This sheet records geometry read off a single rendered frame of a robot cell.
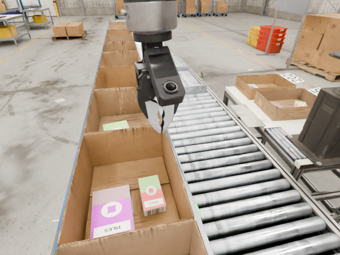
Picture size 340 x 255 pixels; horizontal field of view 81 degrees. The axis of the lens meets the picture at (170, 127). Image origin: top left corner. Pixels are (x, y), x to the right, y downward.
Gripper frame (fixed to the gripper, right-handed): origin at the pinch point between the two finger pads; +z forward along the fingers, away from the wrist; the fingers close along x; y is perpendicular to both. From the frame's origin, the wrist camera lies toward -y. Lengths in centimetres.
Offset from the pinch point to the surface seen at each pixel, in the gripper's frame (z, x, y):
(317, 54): 82, -399, 290
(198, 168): 47, -24, 30
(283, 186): 48, -56, 9
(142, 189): 28.4, 6.0, 9.1
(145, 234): 18.2, 7.8, -12.0
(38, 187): 114, 93, 116
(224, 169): 46, -35, 25
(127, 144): 21.9, 8.3, 27.3
